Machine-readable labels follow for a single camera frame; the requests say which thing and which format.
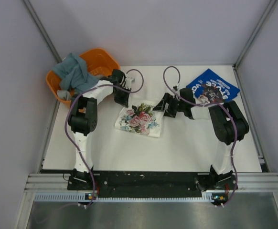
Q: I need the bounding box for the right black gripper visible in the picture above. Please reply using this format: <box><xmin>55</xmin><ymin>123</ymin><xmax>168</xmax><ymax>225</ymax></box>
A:
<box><xmin>153</xmin><ymin>94</ymin><xmax>186</xmax><ymax>118</ymax></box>

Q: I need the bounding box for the white t shirt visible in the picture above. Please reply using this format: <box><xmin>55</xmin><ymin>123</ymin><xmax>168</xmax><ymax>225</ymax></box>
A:
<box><xmin>115</xmin><ymin>97</ymin><xmax>164</xmax><ymax>138</ymax></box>

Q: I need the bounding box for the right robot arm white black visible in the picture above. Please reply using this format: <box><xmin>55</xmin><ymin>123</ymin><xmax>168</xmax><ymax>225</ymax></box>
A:
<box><xmin>153</xmin><ymin>88</ymin><xmax>249</xmax><ymax>191</ymax></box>

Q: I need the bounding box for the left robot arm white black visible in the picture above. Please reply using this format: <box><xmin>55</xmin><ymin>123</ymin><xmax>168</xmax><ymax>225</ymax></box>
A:
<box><xmin>67</xmin><ymin>69</ymin><xmax>135</xmax><ymax>189</ymax></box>

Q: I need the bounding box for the orange plastic basket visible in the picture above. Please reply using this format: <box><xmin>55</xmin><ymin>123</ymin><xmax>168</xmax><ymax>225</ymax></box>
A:
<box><xmin>46</xmin><ymin>48</ymin><xmax>120</xmax><ymax>107</ymax></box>

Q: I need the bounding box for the blue folded t shirt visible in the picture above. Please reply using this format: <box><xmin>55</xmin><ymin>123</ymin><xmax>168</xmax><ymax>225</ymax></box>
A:
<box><xmin>186</xmin><ymin>69</ymin><xmax>240</xmax><ymax>104</ymax></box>

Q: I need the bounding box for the teal grey t shirt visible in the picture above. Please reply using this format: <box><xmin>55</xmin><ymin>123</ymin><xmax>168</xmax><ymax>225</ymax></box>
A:
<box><xmin>52</xmin><ymin>53</ymin><xmax>99</xmax><ymax>93</ymax></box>

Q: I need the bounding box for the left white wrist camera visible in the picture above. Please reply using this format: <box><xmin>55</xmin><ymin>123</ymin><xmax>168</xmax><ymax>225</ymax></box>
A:
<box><xmin>124</xmin><ymin>77</ymin><xmax>135</xmax><ymax>90</ymax></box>

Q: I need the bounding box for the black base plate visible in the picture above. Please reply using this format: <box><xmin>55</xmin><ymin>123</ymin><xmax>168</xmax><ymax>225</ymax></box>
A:
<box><xmin>67</xmin><ymin>170</ymin><xmax>232</xmax><ymax>198</ymax></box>

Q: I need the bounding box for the aluminium frame rail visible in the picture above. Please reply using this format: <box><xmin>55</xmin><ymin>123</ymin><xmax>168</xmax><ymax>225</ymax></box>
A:
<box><xmin>24</xmin><ymin>173</ymin><xmax>278</xmax><ymax>192</ymax></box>

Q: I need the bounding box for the grey slotted cable duct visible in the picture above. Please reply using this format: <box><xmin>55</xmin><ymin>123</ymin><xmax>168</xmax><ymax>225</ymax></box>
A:
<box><xmin>34</xmin><ymin>192</ymin><xmax>215</xmax><ymax>203</ymax></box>

